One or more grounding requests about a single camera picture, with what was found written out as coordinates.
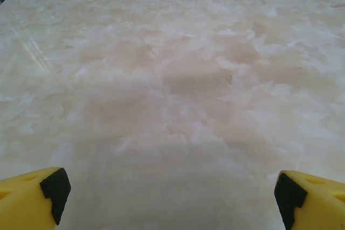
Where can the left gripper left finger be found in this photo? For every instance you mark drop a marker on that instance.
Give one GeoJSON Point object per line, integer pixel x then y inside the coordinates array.
{"type": "Point", "coordinates": [24, 203]}

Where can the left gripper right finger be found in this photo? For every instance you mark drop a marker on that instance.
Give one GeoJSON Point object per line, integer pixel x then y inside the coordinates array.
{"type": "Point", "coordinates": [320, 205]}

